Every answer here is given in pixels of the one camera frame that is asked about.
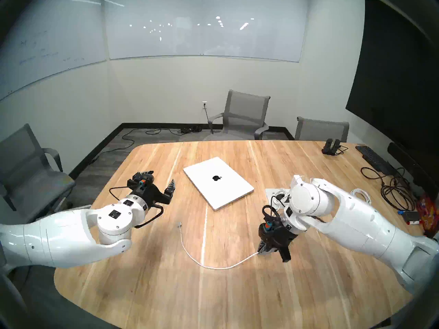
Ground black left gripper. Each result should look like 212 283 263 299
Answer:
127 171 176 209

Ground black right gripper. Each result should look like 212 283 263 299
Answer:
257 219 299 263

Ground white MagSafe charging cable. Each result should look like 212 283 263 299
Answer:
176 189 291 270

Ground silver closed MacBook laptop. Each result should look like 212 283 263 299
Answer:
183 157 255 211

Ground black controller charging dock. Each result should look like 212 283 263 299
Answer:
322 138 342 156

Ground grey tabletop power outlet plate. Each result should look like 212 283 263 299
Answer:
265 188 292 210

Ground grey mesh office chair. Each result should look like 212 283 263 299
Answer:
0 123 76 222
295 117 349 143
207 89 271 140

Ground black keyboard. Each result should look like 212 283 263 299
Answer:
355 146 395 174

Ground colourful snack bag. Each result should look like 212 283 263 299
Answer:
416 194 439 234

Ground wide blank glass whiteboard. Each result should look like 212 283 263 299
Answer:
103 0 309 62

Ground black video sound bar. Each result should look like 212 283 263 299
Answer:
388 142 439 200

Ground glass whiteboard with blue writing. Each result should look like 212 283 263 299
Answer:
0 0 107 101

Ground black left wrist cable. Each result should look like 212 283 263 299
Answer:
109 186 164 229

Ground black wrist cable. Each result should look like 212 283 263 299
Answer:
262 191 293 227
109 186 164 229

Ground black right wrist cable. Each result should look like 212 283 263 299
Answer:
262 191 293 227

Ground black floor cables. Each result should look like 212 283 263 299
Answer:
91 125 203 164

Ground coiled white spare cable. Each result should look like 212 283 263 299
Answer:
350 188 372 205

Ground tangled black table cables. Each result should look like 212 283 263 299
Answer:
360 166 417 211

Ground large black wall screen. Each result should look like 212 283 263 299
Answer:
345 0 439 168

